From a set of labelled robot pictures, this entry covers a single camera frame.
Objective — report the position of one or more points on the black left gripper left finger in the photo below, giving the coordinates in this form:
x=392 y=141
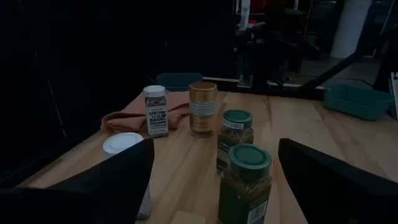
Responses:
x=93 y=199

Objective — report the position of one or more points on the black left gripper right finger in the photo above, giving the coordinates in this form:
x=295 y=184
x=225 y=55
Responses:
x=342 y=196

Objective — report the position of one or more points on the white-lid spice jar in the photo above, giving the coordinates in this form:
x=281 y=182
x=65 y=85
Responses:
x=119 y=143
x=157 y=118

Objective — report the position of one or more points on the green-lid spice jar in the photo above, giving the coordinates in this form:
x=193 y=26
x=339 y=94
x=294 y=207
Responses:
x=245 y=189
x=234 y=137

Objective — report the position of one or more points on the gold-lid spice jar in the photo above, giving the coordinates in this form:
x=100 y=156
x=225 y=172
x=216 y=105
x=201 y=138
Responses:
x=202 y=109

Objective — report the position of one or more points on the pink folded cloth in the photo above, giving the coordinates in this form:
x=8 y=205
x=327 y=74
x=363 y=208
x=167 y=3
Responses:
x=133 y=115

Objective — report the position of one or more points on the teal plastic bin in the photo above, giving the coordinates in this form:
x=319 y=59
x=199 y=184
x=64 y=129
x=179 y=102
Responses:
x=178 y=81
x=357 y=101

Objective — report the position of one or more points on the black partition panel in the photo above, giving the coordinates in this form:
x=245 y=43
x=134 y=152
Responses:
x=109 y=46
x=18 y=77
x=202 y=37

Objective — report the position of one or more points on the white round pillar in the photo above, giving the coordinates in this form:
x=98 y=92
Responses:
x=349 y=28

